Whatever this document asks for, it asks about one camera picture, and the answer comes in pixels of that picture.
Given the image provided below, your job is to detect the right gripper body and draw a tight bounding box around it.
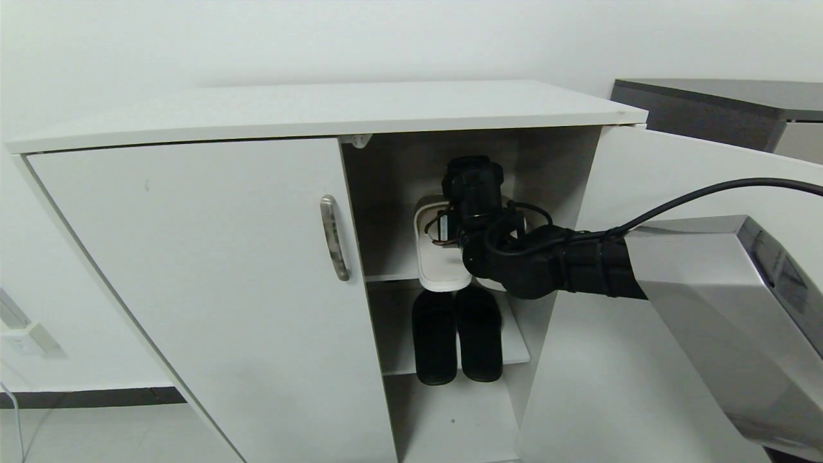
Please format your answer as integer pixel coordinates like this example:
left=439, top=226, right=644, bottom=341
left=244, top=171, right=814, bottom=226
left=442, top=156, right=505, bottom=221

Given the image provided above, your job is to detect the black slipper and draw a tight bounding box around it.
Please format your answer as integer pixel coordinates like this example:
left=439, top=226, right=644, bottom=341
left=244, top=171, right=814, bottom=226
left=411, top=289, right=459, bottom=386
left=455, top=284, right=504, bottom=384

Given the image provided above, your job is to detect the white cabinet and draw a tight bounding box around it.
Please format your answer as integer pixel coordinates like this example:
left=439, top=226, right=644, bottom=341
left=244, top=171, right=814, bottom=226
left=3, top=80, right=649, bottom=463

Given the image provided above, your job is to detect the black cable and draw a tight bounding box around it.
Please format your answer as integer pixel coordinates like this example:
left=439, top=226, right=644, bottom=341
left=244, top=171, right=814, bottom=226
left=572, top=177, right=823, bottom=242

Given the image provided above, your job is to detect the white cabinet door with handle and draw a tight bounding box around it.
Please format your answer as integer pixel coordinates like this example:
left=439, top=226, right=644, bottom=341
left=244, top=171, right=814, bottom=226
left=24, top=138, right=401, bottom=463

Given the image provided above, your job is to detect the white wall socket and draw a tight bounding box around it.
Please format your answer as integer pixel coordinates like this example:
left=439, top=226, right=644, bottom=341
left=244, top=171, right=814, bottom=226
left=0, top=288, right=66, bottom=359

